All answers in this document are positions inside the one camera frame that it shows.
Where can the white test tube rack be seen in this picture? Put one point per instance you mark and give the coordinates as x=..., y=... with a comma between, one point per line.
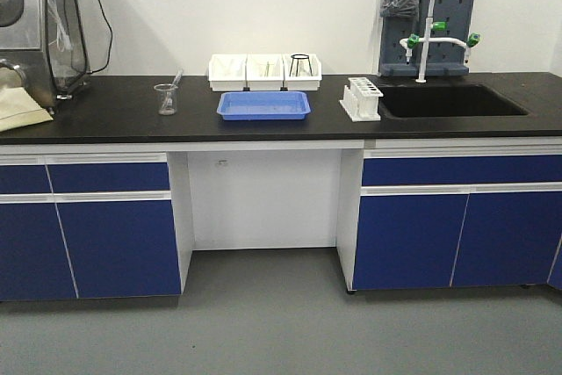
x=360, y=99

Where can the black wire tripod stand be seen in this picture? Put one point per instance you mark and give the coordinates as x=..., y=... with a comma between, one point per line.
x=301, y=65

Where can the white gooseneck lab faucet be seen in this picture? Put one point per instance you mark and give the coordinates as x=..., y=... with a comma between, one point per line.
x=413, y=40

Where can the blue left cabinet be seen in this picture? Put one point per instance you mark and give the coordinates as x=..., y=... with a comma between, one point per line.
x=88, y=226

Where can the stainless steel machine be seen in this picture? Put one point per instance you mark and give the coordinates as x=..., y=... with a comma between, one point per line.
x=43, y=42

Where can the blue plastic tray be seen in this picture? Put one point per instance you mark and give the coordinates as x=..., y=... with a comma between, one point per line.
x=263, y=105

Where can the left white storage bin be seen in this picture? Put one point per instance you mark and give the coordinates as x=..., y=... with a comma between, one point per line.
x=227, y=72

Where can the beige cloth bag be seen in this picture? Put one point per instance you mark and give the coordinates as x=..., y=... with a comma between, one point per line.
x=18, y=108

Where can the grey pegboard drying rack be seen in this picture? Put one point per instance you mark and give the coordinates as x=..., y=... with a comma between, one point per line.
x=445, y=59

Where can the white storage bin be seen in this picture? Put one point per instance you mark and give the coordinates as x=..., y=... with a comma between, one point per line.
x=302, y=83
x=227, y=72
x=264, y=72

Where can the clear glass test tube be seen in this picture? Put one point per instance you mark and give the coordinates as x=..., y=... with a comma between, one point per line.
x=175, y=81

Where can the middle white storage bin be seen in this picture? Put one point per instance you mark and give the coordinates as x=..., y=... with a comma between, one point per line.
x=264, y=72

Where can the blue right cabinet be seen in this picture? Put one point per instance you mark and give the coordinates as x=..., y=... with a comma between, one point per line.
x=457, y=221

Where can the black lab sink basin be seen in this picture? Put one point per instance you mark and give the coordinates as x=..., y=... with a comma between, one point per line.
x=420, y=102

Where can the blue cabinet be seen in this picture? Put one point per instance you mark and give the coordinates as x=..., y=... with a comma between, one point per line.
x=88, y=226
x=457, y=221

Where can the right white storage bin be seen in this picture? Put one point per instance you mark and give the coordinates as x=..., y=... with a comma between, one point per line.
x=302, y=83

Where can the glass beaker on counter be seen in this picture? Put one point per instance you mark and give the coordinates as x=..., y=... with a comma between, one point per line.
x=158, y=89

